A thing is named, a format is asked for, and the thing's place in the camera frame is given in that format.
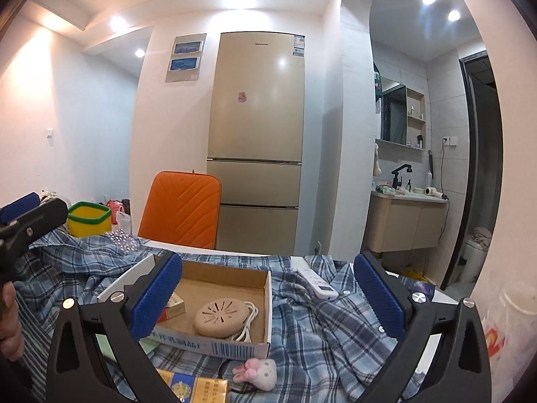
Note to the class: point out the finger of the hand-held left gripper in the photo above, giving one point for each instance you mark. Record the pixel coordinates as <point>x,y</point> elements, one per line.
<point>44,215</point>
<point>19,206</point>

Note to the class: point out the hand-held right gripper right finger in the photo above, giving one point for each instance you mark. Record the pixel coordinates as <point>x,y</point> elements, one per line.
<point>379,298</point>

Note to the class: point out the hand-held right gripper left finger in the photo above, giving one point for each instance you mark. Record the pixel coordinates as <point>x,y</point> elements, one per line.
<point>155,298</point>

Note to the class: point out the cardboard box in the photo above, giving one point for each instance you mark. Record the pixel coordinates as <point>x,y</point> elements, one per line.
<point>218,285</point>

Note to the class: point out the beige round vented device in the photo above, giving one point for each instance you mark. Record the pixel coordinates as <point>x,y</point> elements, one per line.
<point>220,317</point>

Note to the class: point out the person's left hand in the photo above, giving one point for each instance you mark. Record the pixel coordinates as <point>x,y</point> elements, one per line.
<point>10,327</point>

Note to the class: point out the yellow bin with green rim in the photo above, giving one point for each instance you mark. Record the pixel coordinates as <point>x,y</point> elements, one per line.
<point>88,220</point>

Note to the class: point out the dark blue box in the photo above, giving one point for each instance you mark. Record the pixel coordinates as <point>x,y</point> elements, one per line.
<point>423,289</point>

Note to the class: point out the green paper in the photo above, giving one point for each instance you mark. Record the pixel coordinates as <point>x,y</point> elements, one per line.
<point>149,346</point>

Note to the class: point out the rhinestone item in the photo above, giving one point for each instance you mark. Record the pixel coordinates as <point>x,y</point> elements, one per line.
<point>123,241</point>

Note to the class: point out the white remote control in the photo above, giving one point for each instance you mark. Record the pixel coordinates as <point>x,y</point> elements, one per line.
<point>314,279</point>

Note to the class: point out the red bag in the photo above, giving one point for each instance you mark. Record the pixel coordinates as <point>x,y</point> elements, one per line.
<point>114,210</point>

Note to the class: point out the blue plaid shirt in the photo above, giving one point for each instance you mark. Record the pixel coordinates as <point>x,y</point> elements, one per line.
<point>319,336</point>

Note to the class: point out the beige vanity cabinet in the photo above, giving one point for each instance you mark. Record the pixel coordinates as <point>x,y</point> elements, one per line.
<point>405,222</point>

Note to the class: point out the white plastic bag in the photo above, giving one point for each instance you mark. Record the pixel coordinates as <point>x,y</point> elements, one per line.
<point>123,222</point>

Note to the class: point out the orange chair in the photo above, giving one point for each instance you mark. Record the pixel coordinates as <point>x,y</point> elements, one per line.
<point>180,210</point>

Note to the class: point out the gold cigarette pack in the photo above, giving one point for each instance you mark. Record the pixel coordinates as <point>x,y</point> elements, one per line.
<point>193,388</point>

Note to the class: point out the white hair dryer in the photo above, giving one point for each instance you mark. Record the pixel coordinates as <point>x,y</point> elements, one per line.
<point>434,192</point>

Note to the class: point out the black faucet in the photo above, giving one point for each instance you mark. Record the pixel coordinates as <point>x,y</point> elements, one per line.
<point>398,176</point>

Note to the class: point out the plastic bag with cup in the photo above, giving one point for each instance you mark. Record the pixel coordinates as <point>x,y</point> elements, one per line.
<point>512,327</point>

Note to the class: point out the beige hanging bath item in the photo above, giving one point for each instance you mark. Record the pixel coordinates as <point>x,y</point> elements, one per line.
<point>377,159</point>

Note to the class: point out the hanging white hair tool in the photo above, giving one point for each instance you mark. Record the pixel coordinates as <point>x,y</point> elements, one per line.
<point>431,168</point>

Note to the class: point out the mirror cabinet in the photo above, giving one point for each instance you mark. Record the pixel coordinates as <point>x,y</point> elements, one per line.
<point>396,113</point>

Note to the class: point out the gold refrigerator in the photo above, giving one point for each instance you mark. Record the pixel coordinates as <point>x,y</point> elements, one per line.
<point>256,134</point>

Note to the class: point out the pink fridge sticker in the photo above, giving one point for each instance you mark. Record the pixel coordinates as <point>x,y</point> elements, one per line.
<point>242,96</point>

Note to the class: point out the wall socket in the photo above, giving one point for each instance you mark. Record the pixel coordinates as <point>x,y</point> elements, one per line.
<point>449,140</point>

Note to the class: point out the dark door frame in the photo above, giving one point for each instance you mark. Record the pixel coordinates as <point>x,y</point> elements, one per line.
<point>495,155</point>

